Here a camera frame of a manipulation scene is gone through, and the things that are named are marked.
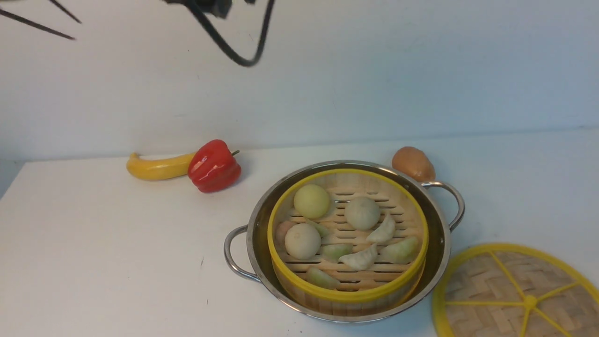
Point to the green dumpling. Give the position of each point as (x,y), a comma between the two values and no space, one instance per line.
(333,252)
(319,278)
(403,252)

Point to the white pleated bun rear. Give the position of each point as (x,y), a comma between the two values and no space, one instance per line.
(362,213)

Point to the green dumpling centre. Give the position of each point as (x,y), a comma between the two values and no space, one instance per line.
(333,252)

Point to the stainless steel pot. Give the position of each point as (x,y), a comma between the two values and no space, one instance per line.
(444,207)

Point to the green dumpling right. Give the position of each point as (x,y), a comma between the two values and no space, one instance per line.
(403,252)

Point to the pink dumpling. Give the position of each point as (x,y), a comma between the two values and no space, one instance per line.
(281,231)

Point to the white dumpling rear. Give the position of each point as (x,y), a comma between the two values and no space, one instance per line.
(385,231)

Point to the red bell pepper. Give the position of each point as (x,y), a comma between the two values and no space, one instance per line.
(214,167)

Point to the white dumpling front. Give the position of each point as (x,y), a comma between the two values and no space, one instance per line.
(360,261)

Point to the green dumpling front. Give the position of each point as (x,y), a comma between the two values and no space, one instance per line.
(319,278)

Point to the yellow rimmed bamboo steamer basket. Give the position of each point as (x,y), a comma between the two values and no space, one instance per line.
(382,286)

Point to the yellow round bun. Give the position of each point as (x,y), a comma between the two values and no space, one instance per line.
(312,201)

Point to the yellow banana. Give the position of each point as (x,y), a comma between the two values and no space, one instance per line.
(158,170)

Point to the white dumpling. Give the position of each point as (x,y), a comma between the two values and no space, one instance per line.
(360,261)
(385,231)

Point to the yellow bamboo steamer lid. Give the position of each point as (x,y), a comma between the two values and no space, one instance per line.
(508,290)

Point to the white pleated bun front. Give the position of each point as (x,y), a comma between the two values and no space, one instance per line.
(302,241)

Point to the white pleated bun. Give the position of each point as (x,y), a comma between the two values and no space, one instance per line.
(362,213)
(302,241)

